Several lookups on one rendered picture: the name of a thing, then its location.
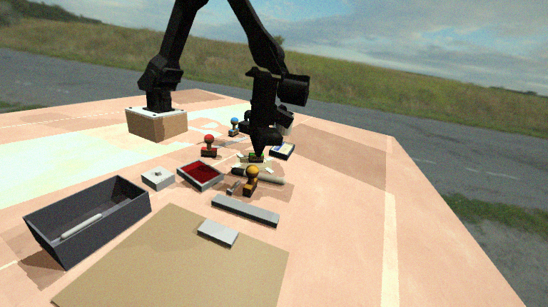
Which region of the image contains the red-handled rubber stamp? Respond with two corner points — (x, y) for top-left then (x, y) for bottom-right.
(201, 134), (217, 158)

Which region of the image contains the brown rubber stamp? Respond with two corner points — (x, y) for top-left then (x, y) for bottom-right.
(242, 164), (259, 198)

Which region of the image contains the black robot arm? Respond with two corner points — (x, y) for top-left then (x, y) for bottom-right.
(137, 0), (310, 129)

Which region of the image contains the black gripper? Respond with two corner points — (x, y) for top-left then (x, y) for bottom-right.
(244, 97), (283, 157)

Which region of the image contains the cream and blue stamp pad tin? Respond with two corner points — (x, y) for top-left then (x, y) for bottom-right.
(268, 141), (295, 161)

